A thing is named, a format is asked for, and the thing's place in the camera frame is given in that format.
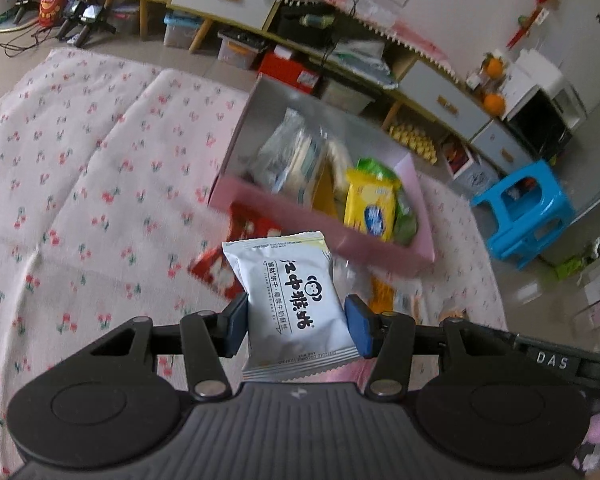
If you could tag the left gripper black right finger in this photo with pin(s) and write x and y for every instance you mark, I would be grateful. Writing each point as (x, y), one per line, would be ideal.
(394, 339)

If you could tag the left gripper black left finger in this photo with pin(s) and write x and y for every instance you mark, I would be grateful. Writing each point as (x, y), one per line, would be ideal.
(202, 339)

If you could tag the white monkey logo snack packet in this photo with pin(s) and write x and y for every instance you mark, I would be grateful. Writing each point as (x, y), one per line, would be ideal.
(296, 323)

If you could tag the yellow snack packet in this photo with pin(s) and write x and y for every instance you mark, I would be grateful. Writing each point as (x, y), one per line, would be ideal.
(370, 205)

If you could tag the silver long snack packet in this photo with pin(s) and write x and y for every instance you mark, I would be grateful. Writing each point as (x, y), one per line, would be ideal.
(291, 160)

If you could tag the blue plastic stool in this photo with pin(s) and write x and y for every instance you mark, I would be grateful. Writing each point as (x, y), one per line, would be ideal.
(530, 210)

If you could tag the white patterned box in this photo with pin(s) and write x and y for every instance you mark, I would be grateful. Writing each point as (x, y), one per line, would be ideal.
(469, 172)

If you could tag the cherry print pink cloth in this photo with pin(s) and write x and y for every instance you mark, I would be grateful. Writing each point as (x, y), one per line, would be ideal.
(106, 167)

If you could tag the yellow egg tray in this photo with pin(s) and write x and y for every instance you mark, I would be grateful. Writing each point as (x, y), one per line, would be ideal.
(416, 140)

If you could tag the orange fruit lower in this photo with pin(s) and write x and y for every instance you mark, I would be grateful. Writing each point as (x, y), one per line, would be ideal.
(494, 104)

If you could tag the orange fruit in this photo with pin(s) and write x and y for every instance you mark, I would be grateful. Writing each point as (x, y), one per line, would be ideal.
(493, 67)
(494, 104)

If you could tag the clear storage bin right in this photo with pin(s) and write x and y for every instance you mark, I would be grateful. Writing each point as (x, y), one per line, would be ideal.
(339, 95)

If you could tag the black microwave oven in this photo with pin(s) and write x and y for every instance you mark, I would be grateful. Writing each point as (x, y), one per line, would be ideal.
(542, 108)

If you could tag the red cardboard box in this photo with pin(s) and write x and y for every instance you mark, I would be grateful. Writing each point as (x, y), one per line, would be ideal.
(279, 63)

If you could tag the orange fruit upper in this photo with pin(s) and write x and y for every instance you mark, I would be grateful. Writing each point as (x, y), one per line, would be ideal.
(493, 67)

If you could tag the clear storage bin with keyboard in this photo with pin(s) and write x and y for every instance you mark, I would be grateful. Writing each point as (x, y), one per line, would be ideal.
(240, 49)

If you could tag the clear storage bin blue lid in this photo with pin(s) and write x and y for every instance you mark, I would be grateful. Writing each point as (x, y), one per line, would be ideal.
(181, 29)

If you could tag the wooden TV cabinet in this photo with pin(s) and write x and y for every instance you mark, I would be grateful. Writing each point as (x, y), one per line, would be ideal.
(321, 30)

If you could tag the black tripod device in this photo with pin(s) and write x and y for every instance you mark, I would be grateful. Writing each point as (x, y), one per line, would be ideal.
(82, 20)

